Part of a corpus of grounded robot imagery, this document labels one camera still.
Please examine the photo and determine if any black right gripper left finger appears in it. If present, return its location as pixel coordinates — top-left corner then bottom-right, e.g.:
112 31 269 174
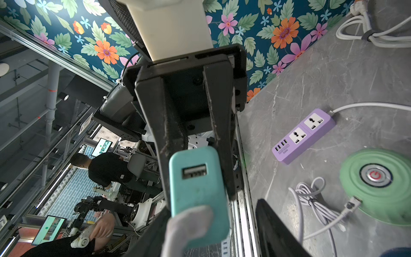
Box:
123 208 171 257

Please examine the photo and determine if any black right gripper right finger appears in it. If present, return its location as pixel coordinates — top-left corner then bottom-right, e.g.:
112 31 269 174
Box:
255 199 310 257

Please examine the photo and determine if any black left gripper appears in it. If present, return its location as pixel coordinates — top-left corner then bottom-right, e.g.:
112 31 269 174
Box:
125 44 247 208

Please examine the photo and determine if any lavender charging cable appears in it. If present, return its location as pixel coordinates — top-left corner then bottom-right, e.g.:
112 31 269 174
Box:
160 176 363 257

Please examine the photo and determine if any light teal charger adapter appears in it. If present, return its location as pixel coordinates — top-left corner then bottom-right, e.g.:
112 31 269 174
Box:
169 146 230 248

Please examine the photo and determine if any purple power strip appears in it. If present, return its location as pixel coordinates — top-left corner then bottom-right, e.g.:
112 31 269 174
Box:
272 109 336 165

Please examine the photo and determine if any green cordless meat grinder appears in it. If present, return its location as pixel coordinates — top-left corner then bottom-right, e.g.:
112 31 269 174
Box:
340 149 411 227

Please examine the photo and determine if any white purple strip cord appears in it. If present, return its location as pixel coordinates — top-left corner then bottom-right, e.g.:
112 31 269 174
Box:
327 0 411 117

